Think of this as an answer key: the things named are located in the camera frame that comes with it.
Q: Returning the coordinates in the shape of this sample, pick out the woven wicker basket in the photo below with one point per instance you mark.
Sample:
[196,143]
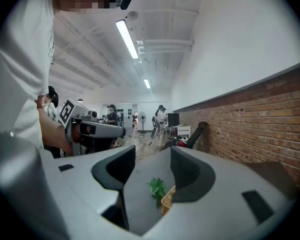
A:
[167,201]

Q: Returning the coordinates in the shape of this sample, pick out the small leafy potted plant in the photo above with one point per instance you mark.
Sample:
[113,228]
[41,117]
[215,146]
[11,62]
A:
[157,186]

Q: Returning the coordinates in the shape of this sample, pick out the person's white t-shirt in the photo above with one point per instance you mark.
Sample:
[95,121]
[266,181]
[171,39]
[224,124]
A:
[20,59]

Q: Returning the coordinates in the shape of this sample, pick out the white ceiling pipe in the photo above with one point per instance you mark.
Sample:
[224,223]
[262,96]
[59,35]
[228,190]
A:
[165,42]

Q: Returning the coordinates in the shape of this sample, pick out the black monitor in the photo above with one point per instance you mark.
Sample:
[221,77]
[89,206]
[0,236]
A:
[173,120]

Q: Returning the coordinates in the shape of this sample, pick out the red bag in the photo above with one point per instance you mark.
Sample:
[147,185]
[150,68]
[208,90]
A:
[183,142]

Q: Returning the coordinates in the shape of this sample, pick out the person's left forearm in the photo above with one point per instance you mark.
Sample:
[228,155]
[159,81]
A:
[52,131]

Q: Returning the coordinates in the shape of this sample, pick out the ceiling strip light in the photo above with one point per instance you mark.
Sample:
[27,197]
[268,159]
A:
[127,39]
[147,83]

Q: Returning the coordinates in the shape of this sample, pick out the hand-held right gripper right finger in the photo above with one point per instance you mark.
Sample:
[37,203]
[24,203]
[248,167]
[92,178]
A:
[227,184]

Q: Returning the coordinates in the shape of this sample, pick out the black standing fan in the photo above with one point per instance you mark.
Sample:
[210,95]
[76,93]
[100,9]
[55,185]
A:
[142,117]

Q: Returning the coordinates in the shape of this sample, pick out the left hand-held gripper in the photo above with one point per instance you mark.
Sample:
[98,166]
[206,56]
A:
[66,111]

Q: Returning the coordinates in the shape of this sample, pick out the black office chair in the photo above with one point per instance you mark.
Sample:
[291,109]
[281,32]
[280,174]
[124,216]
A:
[197,134]

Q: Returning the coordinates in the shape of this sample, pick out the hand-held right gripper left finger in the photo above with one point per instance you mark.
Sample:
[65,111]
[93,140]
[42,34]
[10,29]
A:
[77,184]

